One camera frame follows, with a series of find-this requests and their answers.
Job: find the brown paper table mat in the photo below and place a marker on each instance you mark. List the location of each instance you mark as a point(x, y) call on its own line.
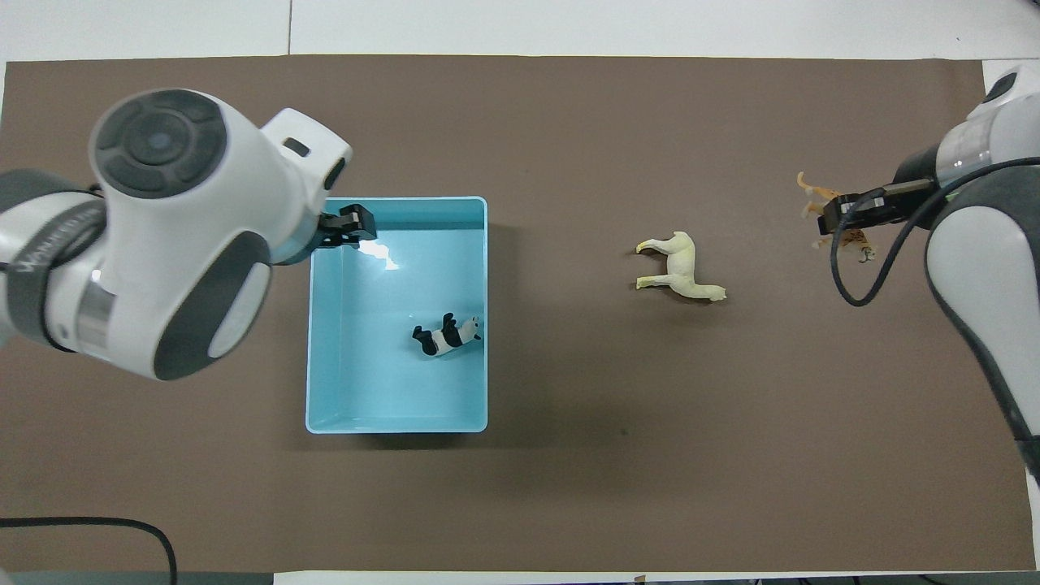
point(650, 487)

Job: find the cream white horse toy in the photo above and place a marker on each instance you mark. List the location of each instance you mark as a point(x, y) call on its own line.
point(682, 262)

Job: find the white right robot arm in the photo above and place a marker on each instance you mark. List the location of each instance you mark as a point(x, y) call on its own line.
point(975, 244)

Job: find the light blue storage box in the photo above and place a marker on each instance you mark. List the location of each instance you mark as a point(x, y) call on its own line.
point(390, 390)

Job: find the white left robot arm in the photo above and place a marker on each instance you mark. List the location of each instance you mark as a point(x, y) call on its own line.
point(187, 244)

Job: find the black and white panda toy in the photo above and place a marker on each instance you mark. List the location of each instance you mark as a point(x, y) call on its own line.
point(445, 337)

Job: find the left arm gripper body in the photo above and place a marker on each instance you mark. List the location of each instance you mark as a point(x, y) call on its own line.
point(313, 158)

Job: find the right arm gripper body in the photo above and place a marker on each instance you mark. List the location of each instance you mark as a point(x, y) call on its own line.
point(918, 166)

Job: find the orange striped tiger toy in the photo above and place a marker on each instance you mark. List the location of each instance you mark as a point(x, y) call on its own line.
point(855, 240)

